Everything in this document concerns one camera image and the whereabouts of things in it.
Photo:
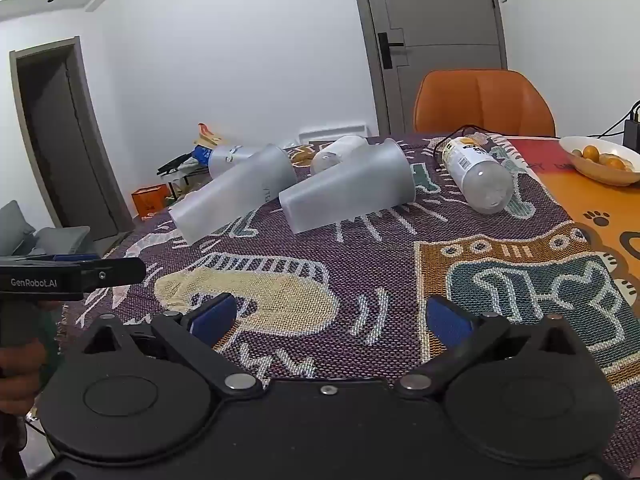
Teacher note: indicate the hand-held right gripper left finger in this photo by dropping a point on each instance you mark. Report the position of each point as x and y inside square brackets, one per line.
[215, 319]

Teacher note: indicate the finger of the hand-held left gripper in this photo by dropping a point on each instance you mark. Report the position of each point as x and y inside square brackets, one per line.
[115, 272]
[75, 257]

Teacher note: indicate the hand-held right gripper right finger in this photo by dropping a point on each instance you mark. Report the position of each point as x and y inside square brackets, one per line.
[449, 321]

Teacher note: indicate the person's left hand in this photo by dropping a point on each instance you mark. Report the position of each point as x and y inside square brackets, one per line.
[20, 375]

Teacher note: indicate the grey sofa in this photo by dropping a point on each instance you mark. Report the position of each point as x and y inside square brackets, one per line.
[35, 232]

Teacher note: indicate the orange box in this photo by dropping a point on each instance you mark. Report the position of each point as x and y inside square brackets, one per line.
[148, 202]

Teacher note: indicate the printed woven blanket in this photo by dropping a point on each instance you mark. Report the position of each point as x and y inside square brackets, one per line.
[360, 265]

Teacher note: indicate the dark brown door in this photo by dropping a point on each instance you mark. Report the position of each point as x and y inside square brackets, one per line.
[70, 150]

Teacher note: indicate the black metal rack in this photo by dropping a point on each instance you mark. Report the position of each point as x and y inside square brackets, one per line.
[180, 170]

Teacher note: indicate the yellow label plastic bottle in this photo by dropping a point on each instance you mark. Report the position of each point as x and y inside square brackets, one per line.
[477, 172]

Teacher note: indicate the colourful snack bag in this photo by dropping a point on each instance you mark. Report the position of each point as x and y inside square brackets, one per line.
[206, 142]

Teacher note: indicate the orange paw print mat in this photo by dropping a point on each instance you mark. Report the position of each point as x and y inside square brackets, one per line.
[575, 195]

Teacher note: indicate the white fruit bowl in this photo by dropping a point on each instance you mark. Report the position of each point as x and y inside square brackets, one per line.
[595, 172]

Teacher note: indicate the orange fruit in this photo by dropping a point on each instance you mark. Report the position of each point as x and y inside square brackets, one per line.
[591, 152]
[614, 161]

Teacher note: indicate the orange leather chair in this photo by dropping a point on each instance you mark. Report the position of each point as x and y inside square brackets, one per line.
[480, 102]

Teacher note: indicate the black power adapter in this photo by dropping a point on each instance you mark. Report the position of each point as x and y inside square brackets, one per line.
[632, 127]

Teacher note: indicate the grey door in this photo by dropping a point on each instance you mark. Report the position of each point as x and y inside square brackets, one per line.
[440, 20]

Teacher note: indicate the white wall unit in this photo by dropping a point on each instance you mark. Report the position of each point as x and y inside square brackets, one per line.
[330, 129]

